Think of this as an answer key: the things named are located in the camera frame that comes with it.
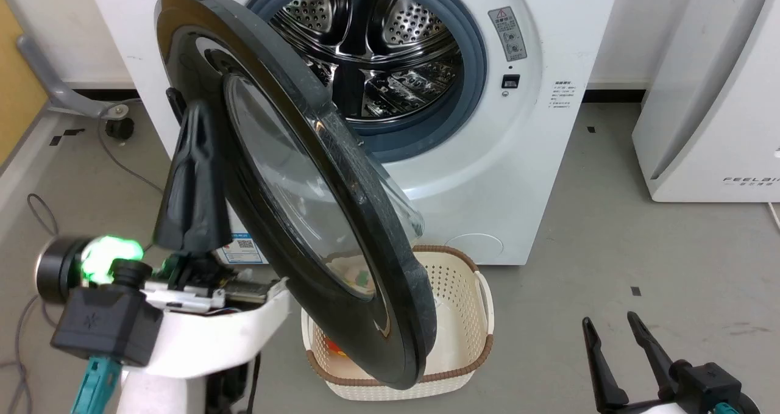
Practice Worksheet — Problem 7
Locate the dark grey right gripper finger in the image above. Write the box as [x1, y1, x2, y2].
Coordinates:
[626, 312, 678, 401]
[581, 316, 629, 412]

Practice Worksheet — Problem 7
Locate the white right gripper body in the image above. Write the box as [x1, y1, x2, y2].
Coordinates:
[600, 398, 678, 414]

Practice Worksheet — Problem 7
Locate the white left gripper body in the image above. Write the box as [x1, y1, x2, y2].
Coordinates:
[35, 234, 294, 379]

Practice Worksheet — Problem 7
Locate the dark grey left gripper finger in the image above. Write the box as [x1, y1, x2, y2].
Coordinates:
[204, 104, 233, 253]
[152, 101, 213, 254]

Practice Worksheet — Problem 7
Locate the black round washer door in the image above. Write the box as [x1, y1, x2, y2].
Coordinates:
[154, 0, 438, 391]

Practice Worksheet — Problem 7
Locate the white front-load washing machine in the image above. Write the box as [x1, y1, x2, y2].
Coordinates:
[83, 0, 623, 266]

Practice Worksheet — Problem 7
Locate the grey rubber door gasket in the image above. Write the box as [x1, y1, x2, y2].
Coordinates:
[246, 0, 488, 163]

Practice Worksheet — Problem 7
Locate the blue QR code sticker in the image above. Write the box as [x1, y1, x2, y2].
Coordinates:
[217, 237, 269, 265]

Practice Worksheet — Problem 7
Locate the black caster wheel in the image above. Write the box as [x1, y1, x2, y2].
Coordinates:
[105, 116, 135, 141]

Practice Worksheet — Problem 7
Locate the white green toy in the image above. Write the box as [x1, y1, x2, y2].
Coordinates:
[341, 262, 377, 298]

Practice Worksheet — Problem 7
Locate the cream perforated laundry basket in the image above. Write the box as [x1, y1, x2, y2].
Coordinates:
[302, 245, 495, 401]

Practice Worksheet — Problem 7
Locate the grey metal stand leg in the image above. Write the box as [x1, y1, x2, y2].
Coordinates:
[16, 35, 142, 120]

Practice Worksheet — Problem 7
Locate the yellow wooden board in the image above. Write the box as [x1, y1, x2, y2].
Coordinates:
[0, 0, 49, 166]

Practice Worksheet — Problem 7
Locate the stainless steel washer drum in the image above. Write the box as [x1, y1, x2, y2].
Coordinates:
[269, 0, 465, 123]

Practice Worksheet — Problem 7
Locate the white air purifier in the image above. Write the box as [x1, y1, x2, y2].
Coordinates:
[631, 0, 780, 203]

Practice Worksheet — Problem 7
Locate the grey warning sticker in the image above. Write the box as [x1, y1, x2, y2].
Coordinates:
[488, 6, 528, 63]

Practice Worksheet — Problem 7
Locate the grey floor cable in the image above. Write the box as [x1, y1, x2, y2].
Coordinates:
[97, 100, 164, 194]

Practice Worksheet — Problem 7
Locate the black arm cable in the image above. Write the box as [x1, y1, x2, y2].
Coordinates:
[245, 352, 263, 414]

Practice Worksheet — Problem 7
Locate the thin grey cable loop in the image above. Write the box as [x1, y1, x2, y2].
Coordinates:
[26, 193, 60, 239]

